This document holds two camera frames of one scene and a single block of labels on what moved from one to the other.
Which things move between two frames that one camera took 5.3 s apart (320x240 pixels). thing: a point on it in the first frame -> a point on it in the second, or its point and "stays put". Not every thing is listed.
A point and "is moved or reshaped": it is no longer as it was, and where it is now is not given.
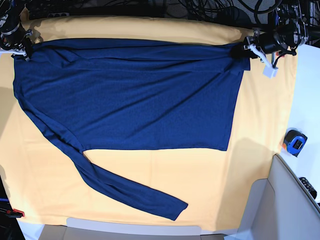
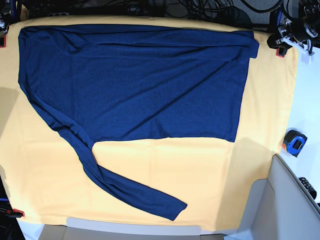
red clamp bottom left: (15, 213) stays put
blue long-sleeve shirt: (134, 94) is moved or reshaped
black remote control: (309, 186) stays put
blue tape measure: (294, 141) stays put
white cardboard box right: (279, 208) stays put
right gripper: (242, 51) -> (288, 28)
